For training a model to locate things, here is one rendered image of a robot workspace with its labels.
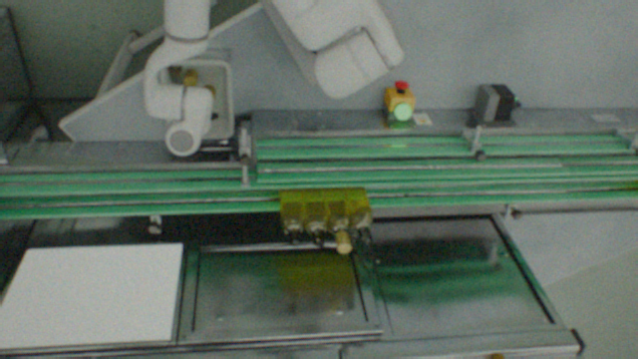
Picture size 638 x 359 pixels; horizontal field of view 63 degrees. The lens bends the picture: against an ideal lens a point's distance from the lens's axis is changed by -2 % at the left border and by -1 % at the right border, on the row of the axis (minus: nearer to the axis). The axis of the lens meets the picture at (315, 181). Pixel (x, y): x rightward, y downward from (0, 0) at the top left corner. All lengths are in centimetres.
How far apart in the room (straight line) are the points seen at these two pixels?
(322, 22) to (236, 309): 70
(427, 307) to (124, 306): 74
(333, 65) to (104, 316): 78
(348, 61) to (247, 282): 64
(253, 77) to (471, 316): 84
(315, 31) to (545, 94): 92
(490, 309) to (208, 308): 71
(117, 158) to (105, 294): 37
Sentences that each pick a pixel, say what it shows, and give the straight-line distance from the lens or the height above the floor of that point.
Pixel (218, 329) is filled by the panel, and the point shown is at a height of 128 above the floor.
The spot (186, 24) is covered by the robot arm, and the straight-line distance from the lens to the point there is 104.
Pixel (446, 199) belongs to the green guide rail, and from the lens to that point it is 153.
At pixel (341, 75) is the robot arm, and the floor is 118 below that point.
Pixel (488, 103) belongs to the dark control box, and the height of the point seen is 83.
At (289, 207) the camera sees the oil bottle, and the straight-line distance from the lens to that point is 132.
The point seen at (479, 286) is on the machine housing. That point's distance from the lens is 149.
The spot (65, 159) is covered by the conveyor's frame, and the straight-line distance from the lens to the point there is 154.
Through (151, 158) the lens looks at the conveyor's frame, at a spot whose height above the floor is 85.
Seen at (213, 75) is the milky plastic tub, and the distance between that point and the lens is 143.
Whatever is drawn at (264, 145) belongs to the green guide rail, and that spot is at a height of 91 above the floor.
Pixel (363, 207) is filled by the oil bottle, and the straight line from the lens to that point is 134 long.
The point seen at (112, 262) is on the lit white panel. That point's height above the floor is 105.
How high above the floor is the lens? 207
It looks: 53 degrees down
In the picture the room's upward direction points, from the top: 169 degrees clockwise
